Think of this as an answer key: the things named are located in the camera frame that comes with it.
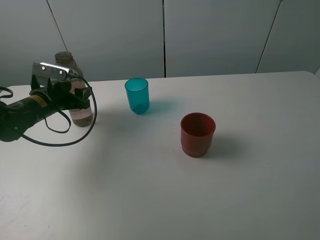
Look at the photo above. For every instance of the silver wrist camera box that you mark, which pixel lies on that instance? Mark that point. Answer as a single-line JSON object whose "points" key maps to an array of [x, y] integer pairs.
{"points": [[50, 71]]}

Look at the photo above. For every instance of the teal translucent plastic cup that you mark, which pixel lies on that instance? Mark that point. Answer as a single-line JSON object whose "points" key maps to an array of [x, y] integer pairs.
{"points": [[137, 90]]}

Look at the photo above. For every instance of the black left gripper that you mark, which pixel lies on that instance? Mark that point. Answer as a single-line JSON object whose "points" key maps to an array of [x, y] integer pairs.
{"points": [[58, 94]]}

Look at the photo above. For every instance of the red plastic cup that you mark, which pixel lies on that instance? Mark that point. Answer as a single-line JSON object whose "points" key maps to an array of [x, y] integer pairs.
{"points": [[197, 130]]}

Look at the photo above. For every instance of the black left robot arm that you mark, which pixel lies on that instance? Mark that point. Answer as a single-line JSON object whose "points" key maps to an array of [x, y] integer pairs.
{"points": [[16, 118]]}

